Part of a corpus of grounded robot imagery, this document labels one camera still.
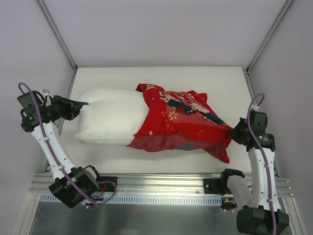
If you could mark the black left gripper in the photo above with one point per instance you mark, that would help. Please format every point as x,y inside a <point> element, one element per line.
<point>69,110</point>

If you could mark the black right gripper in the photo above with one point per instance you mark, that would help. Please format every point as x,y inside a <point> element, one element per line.
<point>239,132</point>

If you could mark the white pillow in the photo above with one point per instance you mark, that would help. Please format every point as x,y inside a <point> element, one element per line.
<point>111,116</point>

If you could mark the red patterned pillowcase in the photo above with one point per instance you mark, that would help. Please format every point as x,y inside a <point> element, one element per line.
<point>181,121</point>

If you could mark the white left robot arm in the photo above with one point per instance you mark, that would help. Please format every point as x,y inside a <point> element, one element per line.
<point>72,184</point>

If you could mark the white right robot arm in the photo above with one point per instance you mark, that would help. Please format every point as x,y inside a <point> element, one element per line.
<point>259,210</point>

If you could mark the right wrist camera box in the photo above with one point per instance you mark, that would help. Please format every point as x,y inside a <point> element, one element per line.
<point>258,122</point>

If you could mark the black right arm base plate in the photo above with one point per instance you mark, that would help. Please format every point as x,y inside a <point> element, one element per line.
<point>215,186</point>

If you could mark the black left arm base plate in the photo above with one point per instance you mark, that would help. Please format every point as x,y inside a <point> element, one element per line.
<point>107,183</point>

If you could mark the aluminium front rail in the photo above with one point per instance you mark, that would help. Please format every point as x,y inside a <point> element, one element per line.
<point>159,184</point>

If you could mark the white slotted cable duct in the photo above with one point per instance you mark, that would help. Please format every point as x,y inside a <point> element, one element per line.
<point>197,200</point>

